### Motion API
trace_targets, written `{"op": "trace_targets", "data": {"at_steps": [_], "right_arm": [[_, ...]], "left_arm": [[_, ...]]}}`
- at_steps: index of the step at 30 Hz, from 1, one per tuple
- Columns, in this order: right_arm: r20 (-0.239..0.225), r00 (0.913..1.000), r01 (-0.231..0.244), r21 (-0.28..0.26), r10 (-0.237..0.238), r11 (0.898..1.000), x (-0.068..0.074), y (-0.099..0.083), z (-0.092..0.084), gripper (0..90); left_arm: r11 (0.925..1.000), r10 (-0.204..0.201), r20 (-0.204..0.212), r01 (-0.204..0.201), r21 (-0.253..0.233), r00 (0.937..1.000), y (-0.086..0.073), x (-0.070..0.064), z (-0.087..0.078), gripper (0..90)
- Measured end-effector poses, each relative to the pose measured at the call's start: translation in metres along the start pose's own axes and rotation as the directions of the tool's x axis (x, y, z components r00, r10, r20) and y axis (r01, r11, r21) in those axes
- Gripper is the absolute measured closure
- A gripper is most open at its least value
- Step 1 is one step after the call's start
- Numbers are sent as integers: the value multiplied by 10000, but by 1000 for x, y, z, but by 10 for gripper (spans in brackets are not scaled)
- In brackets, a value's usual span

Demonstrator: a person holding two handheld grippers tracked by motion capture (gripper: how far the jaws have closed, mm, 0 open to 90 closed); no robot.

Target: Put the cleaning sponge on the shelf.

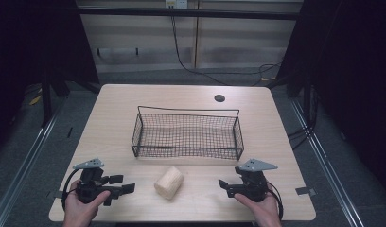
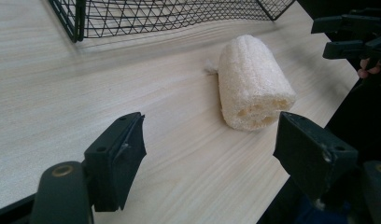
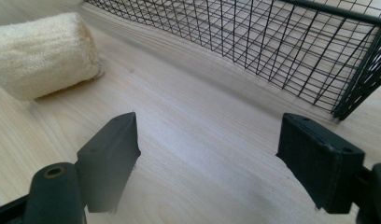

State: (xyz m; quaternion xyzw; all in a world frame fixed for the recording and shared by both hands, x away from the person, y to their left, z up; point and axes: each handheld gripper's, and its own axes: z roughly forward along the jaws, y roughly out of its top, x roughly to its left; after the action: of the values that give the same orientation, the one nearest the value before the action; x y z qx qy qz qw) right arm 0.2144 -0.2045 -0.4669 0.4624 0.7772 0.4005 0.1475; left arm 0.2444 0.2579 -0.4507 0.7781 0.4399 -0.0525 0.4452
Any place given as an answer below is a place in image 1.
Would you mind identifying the beige cylindrical bread roll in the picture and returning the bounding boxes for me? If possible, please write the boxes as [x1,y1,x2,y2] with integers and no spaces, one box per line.
[153,166,184,201]

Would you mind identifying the black horizontal bar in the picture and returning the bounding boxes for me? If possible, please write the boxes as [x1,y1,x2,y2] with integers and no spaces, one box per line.
[77,7,305,22]

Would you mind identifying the metal floor rail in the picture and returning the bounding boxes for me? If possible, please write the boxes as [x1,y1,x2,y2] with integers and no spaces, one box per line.
[289,97,367,227]
[0,96,67,227]

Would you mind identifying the black metal stand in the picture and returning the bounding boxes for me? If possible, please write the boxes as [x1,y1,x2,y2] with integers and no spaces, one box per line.
[40,60,54,129]

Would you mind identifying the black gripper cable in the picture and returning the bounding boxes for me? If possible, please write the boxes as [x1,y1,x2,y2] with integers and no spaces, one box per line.
[266,181,285,220]
[61,168,85,212]

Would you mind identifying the yellow floor tape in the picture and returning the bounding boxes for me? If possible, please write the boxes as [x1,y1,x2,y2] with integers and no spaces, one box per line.
[28,94,44,107]

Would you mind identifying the white wall socket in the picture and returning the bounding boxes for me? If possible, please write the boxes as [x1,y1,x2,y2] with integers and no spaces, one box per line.
[164,0,189,9]

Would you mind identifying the black wire mesh basket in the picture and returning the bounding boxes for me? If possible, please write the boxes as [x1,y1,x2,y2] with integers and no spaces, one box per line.
[131,105,245,162]

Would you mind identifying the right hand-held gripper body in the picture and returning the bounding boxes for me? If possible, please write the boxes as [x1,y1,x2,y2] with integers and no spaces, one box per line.
[227,158,279,203]

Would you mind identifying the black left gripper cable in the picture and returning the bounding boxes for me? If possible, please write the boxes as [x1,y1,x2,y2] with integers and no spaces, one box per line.
[61,168,85,212]

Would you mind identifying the person's left hand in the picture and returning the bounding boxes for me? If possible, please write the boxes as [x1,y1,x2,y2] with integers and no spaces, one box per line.
[62,179,112,227]

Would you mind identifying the black curtain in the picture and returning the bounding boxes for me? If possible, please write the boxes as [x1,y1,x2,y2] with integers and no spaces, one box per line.
[0,0,100,159]
[275,0,386,202]

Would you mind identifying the person's right hand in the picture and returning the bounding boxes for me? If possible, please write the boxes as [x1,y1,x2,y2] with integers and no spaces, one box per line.
[234,183,283,227]

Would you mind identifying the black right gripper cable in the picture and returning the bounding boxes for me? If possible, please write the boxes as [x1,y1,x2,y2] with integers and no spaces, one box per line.
[266,181,285,220]

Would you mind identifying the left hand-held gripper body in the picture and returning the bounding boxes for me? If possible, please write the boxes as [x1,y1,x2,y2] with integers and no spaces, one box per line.
[72,158,124,207]

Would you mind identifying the black wall cable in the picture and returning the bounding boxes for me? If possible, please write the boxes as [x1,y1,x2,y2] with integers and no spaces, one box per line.
[169,14,283,87]

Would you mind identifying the black floor cables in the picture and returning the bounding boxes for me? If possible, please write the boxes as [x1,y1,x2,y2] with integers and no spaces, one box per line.
[286,84,320,151]

